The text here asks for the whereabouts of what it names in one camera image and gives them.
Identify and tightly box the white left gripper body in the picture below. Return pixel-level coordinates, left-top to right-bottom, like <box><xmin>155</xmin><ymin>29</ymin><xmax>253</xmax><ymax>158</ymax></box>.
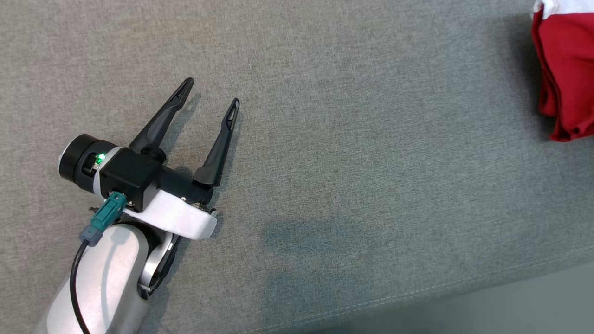
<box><xmin>122</xmin><ymin>167</ymin><xmax>218</xmax><ymax>240</ymax></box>

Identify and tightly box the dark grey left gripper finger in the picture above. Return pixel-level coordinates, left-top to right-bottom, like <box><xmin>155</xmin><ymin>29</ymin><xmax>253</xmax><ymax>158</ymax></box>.
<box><xmin>129</xmin><ymin>77</ymin><xmax>195</xmax><ymax>156</ymax></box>
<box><xmin>193</xmin><ymin>98</ymin><xmax>240</xmax><ymax>187</ymax></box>

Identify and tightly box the folded red white garment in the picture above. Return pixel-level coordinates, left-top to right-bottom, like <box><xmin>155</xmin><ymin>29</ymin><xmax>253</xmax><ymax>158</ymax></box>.
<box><xmin>530</xmin><ymin>0</ymin><xmax>594</xmax><ymax>143</ymax></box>

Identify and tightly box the black cable with teal connector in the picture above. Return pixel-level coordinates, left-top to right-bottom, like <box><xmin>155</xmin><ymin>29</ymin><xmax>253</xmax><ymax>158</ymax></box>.
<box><xmin>70</xmin><ymin>193</ymin><xmax>127</xmax><ymax>334</ymax></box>

